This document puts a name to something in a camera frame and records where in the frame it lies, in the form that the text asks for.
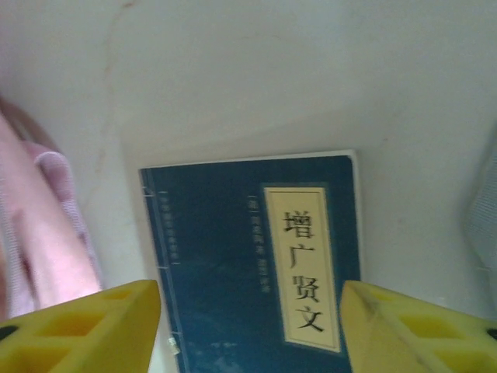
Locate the pink school backpack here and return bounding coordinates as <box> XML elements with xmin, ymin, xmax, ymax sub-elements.
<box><xmin>0</xmin><ymin>95</ymin><xmax>104</xmax><ymax>319</ymax></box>

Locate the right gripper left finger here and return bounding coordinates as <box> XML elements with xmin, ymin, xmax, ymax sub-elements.
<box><xmin>0</xmin><ymin>278</ymin><xmax>162</xmax><ymax>373</ymax></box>

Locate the dark blue labelled book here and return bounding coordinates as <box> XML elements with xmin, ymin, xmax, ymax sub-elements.
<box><xmin>138</xmin><ymin>149</ymin><xmax>368</xmax><ymax>373</ymax></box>

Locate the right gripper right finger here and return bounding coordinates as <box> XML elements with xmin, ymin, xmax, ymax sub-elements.
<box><xmin>339</xmin><ymin>280</ymin><xmax>497</xmax><ymax>373</ymax></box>

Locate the grey blue pencil case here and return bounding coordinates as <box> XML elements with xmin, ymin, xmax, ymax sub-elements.
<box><xmin>464</xmin><ymin>116</ymin><xmax>497</xmax><ymax>273</ymax></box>

